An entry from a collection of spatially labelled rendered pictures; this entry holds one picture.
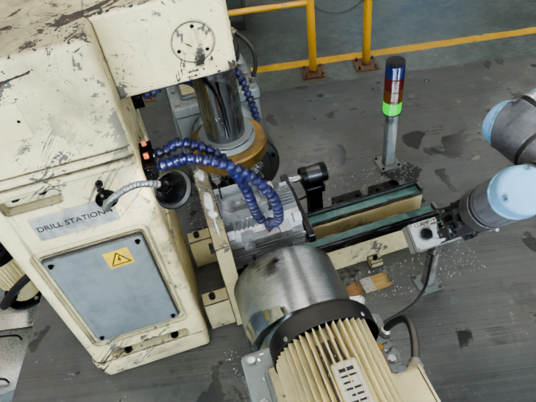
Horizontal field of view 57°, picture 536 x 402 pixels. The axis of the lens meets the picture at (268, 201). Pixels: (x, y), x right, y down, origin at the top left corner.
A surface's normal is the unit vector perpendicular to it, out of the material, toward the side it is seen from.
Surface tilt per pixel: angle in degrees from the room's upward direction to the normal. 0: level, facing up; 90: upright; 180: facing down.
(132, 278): 90
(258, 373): 0
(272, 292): 20
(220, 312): 90
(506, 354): 0
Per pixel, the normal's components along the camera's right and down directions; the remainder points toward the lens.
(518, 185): -0.03, -0.21
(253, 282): -0.69, -0.36
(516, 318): -0.11, -0.69
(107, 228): 0.29, 0.67
